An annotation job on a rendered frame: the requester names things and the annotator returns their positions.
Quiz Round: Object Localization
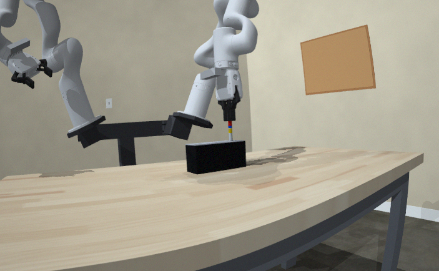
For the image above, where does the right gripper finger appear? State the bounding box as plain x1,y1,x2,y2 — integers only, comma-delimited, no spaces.
37,59,52,77
11,71,34,89

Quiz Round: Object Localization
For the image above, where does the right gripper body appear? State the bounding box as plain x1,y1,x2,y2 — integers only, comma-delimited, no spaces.
7,51,41,78

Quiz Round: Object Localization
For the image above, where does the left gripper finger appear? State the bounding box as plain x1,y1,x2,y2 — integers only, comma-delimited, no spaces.
227,85,240,121
218,100,228,121

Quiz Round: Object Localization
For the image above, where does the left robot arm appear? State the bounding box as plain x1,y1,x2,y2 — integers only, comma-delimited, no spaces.
177,0,259,122

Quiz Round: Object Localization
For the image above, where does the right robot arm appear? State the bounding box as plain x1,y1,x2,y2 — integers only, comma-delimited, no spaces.
0,0,102,133

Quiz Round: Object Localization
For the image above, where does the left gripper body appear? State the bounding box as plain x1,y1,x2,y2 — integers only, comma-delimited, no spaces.
215,69,243,101

